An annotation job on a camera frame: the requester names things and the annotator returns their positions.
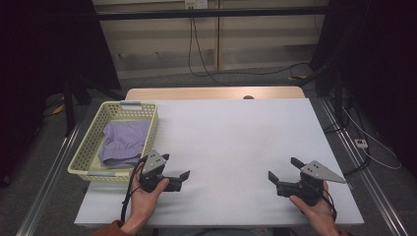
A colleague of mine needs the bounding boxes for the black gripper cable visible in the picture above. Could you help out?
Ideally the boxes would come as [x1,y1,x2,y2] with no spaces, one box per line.
[319,188,338,222]
[120,156,149,224]

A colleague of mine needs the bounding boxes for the black horizontal bar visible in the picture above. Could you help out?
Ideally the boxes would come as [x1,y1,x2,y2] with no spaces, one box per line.
[95,5,329,22]

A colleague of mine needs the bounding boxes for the black floor cable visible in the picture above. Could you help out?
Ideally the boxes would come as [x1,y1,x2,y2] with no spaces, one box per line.
[323,121,372,176]

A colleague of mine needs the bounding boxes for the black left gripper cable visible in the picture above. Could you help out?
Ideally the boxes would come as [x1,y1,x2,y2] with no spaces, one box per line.
[120,156,149,224]

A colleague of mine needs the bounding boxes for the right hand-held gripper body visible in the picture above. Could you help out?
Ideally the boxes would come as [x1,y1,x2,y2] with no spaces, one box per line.
[276,159,347,207]

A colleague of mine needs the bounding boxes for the dark curtain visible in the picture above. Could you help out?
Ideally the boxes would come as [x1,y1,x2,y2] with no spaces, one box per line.
[309,0,417,170]
[0,0,122,190]

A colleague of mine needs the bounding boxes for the white floor cable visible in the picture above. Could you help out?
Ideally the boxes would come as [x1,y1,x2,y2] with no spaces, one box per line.
[340,106,403,171]

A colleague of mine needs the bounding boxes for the person's left hand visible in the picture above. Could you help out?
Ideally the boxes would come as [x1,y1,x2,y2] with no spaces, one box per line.
[122,162,170,227]

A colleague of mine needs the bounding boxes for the purple shorts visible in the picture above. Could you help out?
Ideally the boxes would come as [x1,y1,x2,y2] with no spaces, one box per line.
[97,119,152,168]

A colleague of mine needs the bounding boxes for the person's right hand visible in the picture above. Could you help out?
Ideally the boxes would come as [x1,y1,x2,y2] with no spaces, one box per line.
[288,181,340,231]

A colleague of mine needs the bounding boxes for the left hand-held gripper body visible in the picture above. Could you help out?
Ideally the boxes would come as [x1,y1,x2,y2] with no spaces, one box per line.
[139,149,170,194]

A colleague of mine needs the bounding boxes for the light wooden table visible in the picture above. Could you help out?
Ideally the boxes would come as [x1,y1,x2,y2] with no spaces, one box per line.
[125,86,306,101]

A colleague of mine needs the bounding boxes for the white wall socket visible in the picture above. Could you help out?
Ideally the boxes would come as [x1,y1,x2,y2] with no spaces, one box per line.
[184,0,209,10]

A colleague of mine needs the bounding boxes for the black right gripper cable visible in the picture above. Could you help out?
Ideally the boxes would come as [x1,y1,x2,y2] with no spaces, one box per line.
[319,188,338,222]

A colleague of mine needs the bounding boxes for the black hanging wall cable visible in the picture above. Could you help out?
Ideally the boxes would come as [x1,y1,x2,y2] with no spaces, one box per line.
[187,16,210,80]
[191,16,230,88]

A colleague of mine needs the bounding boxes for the pale yellow perforated plastic basket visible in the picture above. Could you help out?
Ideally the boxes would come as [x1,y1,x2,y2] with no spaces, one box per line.
[67,100,160,183]

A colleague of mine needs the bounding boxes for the black metal stand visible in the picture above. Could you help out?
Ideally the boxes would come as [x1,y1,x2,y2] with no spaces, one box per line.
[303,58,349,129]
[62,75,126,138]

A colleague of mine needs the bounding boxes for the metal floor rail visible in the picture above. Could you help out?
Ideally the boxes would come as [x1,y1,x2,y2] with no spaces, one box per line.
[15,122,83,236]
[319,97,411,236]

